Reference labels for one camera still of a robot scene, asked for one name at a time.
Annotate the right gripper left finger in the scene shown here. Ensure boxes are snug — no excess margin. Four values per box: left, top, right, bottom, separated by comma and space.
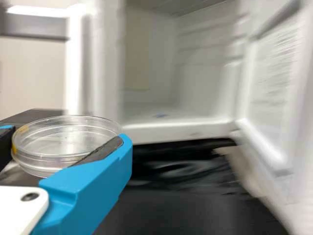
0, 125, 16, 172

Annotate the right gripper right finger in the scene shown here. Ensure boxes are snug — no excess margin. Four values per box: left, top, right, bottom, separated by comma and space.
31, 134, 134, 235

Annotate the petri dish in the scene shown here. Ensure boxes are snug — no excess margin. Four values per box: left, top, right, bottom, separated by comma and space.
11, 115, 123, 179

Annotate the white incubator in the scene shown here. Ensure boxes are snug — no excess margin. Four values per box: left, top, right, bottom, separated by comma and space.
82, 0, 260, 145

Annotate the incubator door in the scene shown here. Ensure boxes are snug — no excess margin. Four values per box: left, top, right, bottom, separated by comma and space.
227, 0, 313, 235

